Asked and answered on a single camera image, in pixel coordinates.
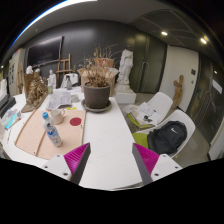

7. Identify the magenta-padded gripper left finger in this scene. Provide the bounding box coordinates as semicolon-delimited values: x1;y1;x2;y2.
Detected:
41;142;92;185

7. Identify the open printed booklet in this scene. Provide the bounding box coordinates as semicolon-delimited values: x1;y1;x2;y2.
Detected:
45;90;73;111

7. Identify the flat round red coaster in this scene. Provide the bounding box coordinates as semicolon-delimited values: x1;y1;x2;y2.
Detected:
69;117;83;127

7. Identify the black wall screen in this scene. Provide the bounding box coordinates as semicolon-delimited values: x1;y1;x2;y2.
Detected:
26;35;64;68

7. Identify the black machine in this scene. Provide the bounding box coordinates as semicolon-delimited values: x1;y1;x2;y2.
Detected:
0;94;17;118

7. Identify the pale wooden board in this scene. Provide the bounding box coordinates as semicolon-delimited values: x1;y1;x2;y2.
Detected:
14;109;87;161

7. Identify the black backpack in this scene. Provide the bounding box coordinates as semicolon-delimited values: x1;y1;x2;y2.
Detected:
147;120;188;155

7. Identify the white blue-capped drink bottle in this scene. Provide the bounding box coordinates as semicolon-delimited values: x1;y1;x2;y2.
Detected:
41;111;63;148

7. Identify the white chair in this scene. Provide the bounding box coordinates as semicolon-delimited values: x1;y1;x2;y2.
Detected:
60;73;79;88
126;91;174;129
133;109;197;159

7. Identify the grey spray bottle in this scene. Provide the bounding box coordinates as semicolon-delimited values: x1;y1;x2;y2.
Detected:
65;74;73;91

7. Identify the brown cardboard box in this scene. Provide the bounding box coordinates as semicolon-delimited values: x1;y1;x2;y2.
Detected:
77;67;118;98

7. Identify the stack of papers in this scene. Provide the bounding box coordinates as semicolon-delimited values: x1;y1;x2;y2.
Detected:
122;101;161;127

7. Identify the wooden figure sculpture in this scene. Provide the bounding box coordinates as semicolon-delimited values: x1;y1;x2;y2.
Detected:
171;74;185;109

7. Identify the white cabinet with pictures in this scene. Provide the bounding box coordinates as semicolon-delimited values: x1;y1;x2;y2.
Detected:
8;48;27;96

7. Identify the grey plant saucer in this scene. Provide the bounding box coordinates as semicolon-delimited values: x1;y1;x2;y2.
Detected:
80;98;112;114

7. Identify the white ceramic mug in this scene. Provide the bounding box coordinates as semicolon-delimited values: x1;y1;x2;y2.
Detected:
49;108;66;125

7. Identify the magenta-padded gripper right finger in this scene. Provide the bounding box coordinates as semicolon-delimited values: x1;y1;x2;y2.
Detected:
132;143;183;185

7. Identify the small wooden easel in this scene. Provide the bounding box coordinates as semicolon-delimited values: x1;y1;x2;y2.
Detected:
16;61;26;94

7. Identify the tall white plaster statue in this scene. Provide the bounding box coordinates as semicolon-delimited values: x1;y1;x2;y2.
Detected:
114;49;137;105

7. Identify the brown relief sculpture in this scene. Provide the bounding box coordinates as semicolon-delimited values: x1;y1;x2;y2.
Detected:
20;71;49;114

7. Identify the green seat cushion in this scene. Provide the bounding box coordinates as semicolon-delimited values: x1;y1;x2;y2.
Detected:
126;113;148;129
131;132;150;149

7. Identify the small white plaster figure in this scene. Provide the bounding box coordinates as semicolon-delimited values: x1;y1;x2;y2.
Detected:
47;69;58;89

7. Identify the dried plant in grey pot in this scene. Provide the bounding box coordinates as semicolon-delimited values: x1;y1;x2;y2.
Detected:
78;46;116;109

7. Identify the colourful printed book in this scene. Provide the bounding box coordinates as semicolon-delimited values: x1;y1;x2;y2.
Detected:
1;108;23;131

